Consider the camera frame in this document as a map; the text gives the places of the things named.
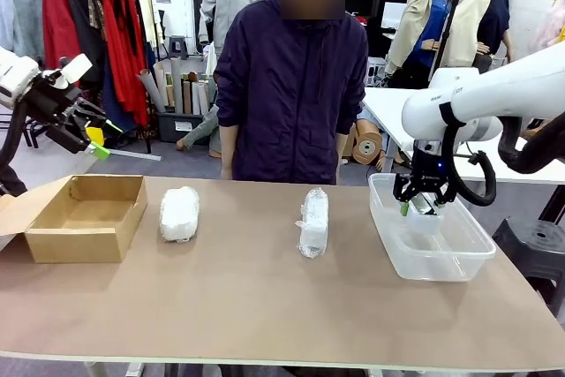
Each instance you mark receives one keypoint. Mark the small cardboard carton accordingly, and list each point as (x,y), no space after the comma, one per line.
(349,143)

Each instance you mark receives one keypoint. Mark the grey plastic stool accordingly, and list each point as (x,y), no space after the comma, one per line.
(178,43)

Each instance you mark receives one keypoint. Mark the person's right hand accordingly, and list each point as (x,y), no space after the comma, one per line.
(226,170)

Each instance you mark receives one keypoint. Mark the slanted grey paper roll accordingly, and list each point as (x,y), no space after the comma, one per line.
(152,94)

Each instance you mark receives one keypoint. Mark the red dress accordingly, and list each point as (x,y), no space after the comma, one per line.
(123,50)

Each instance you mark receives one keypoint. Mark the black clothes rack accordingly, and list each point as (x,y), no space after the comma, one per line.
(148,138)

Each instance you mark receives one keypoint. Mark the grey fluffy coat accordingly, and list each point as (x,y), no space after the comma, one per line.
(26,10)

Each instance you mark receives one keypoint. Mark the clear plastic container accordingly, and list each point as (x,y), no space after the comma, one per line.
(441,266)

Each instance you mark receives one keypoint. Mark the brown cardboard box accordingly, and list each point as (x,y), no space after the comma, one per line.
(75,244)

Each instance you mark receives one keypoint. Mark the lying mannequin in grey-green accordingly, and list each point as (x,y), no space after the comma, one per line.
(207,130)

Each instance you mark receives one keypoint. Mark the tall grey paper roll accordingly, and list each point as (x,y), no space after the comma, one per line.
(177,85)

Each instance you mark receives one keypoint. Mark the blue hanging garment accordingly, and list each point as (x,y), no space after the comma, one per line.
(117,107)

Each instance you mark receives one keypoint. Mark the black plastic stool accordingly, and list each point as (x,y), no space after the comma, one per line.
(538,244)

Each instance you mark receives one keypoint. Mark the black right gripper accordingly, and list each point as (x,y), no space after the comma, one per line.
(430,169)

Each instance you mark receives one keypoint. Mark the narrow bubble-wrapped clock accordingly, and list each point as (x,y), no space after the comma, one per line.
(313,222)

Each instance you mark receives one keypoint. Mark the white paper roll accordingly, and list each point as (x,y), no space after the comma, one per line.
(196,99)
(204,99)

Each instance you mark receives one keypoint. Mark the person in purple jacket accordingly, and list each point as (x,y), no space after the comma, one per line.
(287,107)

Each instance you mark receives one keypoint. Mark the metal bar on floor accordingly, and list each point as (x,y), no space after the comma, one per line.
(141,156)

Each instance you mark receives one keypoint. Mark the white plastic crate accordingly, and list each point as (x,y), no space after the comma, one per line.
(376,70)

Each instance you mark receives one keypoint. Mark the black storage bin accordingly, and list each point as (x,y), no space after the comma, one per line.
(170,127)

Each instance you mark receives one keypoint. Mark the person's left hand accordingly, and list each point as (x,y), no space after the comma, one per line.
(343,159)

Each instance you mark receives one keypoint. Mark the white monitor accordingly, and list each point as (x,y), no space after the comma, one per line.
(393,15)

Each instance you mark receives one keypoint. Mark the red coat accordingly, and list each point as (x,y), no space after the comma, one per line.
(57,19)

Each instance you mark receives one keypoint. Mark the white work table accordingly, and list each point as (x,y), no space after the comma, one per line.
(384,107)

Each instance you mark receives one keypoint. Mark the mannequin in cream jacket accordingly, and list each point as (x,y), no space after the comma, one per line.
(468,28)

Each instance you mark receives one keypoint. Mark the dark clothed bystander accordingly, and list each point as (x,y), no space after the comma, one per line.
(11,183)

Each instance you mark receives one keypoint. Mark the large brown paper roll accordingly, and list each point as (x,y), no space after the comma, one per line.
(366,147)

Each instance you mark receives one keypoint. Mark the brown paper tube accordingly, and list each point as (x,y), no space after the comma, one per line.
(186,99)

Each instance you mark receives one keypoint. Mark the unwrapped white digital clock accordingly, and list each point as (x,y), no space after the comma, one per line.
(424,222)

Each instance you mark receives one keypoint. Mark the white table leg frame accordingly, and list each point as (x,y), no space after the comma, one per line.
(132,368)

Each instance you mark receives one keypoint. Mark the person's left forearm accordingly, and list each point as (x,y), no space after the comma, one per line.
(342,142)

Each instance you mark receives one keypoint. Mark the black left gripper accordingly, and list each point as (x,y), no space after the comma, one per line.
(53,107)

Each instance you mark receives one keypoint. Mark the mannequin in beige coat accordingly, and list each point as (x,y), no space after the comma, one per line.
(415,19)

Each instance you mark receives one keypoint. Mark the mannequin in pink top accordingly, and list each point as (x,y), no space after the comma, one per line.
(552,24)

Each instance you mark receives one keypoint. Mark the person's right forearm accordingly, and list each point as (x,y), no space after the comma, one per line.
(226,143)

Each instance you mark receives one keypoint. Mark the cream hanging garment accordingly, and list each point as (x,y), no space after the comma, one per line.
(148,10)

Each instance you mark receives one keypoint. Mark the wide bubble-wrapped clock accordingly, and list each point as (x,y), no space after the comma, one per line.
(178,213)

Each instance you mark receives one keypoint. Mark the short dark-ended tube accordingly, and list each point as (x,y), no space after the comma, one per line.
(193,77)

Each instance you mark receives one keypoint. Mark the cream paper roll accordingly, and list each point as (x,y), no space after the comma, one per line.
(161,81)

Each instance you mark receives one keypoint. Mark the black tripod pole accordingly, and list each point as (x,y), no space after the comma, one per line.
(446,32)

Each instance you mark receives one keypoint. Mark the black hanging garment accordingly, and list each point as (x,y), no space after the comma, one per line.
(86,24)

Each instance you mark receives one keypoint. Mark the lying mannequin in blue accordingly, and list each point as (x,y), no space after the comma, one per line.
(365,115)

